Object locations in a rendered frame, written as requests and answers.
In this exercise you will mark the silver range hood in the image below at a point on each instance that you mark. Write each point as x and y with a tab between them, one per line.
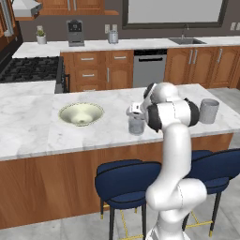
26	7

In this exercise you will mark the black gas hob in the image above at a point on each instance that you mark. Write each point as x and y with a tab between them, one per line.
28	69

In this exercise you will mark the white wall socket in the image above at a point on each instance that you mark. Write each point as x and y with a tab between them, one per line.
235	26
39	27
111	28

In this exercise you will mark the grey coffee machine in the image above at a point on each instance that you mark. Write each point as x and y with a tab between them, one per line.
75	32

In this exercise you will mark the wooden wall cupboards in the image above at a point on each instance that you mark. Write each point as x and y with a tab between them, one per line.
75	7

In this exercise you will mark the cream ice bowl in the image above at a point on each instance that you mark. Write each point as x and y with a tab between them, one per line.
81	114

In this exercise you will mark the silver toaster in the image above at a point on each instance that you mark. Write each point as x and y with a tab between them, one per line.
113	37

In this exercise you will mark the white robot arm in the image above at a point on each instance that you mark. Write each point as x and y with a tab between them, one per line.
175	156

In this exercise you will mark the wooden tall cupboard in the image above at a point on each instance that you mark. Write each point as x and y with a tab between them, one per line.
6	22

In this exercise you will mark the navy blue bar stool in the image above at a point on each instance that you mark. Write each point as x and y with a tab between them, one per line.
125	184
218	168

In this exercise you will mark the wooden base cupboards with drawers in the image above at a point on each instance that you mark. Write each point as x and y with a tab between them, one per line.
97	72

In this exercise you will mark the steel tap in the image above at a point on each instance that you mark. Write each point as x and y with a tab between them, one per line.
185	31

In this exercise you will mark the silver dishwasher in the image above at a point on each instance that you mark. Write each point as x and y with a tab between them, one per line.
149	68

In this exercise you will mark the small potted plant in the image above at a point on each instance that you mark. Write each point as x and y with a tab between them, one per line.
41	37

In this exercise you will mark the clear glass of water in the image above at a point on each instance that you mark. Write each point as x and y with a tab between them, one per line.
136	127
208	111

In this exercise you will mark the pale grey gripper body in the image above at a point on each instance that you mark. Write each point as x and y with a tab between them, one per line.
135	114

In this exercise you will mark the steel sink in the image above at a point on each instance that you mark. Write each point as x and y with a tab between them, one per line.
187	41

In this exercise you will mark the dark framed window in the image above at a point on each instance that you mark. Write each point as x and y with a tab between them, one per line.
175	12

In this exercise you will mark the wooden kitchen island cabinet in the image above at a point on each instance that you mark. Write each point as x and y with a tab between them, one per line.
47	187

